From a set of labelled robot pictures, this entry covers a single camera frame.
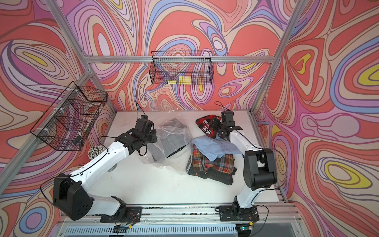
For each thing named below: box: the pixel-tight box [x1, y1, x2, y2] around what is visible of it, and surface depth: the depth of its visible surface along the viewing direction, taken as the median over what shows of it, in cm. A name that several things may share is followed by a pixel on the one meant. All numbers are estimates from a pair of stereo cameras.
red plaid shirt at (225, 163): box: [191, 143, 237, 175], surface depth 86 cm
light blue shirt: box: [191, 129, 245, 162], surface depth 92 cm
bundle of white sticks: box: [87, 145, 106, 160], surface depth 78 cm
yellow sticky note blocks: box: [167, 76, 192, 85], surface depth 86 cm
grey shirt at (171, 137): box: [147, 118, 189, 162], surface depth 96 cm
